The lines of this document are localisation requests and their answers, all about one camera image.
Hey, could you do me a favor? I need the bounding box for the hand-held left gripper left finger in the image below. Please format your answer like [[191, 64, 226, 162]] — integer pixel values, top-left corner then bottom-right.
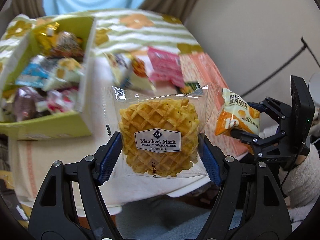
[[28, 131, 124, 240]]

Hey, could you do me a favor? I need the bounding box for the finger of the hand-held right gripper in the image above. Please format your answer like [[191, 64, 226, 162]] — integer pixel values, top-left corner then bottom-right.
[[230, 129, 287, 155], [246, 97, 286, 120]]

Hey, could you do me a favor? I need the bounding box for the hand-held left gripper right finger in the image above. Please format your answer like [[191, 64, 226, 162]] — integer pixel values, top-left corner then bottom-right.
[[197, 134, 293, 240]]

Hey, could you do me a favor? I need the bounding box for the orange cake packet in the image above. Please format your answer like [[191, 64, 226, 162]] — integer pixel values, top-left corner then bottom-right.
[[215, 88, 261, 137]]

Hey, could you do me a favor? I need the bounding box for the clear waffle packet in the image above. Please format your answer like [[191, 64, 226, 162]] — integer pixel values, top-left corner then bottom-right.
[[102, 82, 209, 179]]

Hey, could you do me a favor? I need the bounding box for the green white cardboard box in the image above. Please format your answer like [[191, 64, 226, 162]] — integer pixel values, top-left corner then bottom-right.
[[0, 16, 97, 140]]

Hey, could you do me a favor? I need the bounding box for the pink white snack packet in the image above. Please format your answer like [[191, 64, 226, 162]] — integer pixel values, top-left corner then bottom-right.
[[46, 90, 75, 113]]

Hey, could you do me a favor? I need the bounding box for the white yellow snack packet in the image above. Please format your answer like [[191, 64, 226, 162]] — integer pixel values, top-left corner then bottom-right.
[[42, 57, 84, 90]]

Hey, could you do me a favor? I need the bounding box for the purple snack packet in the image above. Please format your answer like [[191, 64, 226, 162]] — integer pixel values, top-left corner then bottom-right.
[[14, 86, 47, 120]]

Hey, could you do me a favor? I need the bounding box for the blue white snack packet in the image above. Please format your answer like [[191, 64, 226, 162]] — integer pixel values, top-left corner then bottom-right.
[[15, 62, 49, 88]]

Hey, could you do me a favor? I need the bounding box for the person's right forearm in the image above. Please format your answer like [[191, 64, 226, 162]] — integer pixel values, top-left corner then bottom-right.
[[281, 127, 320, 208]]

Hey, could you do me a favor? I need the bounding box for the black clothes rack pole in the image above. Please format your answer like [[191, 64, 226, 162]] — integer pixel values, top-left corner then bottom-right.
[[275, 37, 320, 80]]

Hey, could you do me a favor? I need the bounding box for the green snack packet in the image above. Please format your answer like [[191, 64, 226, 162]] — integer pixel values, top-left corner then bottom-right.
[[175, 81, 202, 95]]

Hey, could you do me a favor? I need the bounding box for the orange checkered snack packet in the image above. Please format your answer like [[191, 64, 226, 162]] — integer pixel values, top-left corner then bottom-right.
[[179, 51, 248, 155]]

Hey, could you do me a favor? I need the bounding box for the white orange chip packet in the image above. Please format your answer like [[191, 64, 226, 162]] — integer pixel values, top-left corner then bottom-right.
[[104, 52, 155, 92]]

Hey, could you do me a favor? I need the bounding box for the floral striped blanket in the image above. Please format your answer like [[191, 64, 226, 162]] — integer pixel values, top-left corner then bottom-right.
[[0, 9, 203, 85]]

